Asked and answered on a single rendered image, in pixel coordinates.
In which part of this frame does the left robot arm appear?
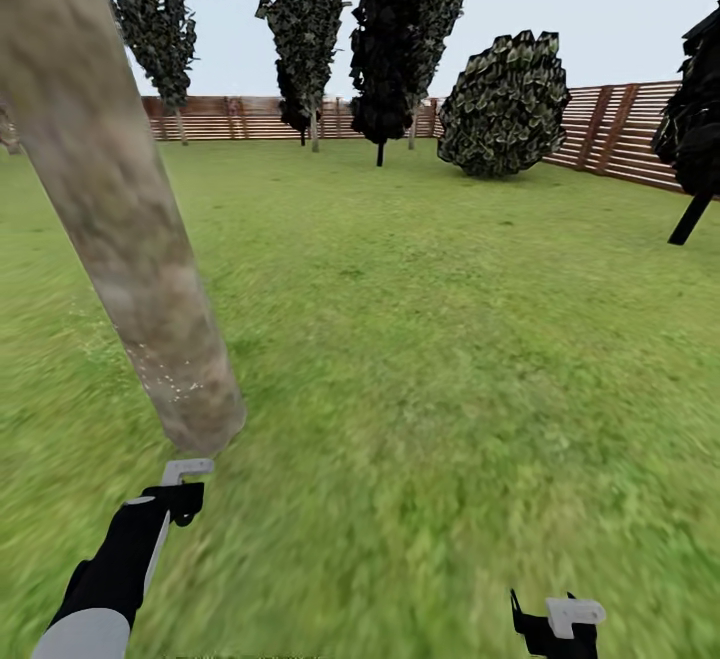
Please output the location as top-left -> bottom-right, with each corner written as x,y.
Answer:
30,456 -> 215,659

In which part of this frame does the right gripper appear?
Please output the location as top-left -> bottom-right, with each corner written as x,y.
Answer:
513,605 -> 597,659

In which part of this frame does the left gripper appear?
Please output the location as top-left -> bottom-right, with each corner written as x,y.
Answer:
144,482 -> 204,521

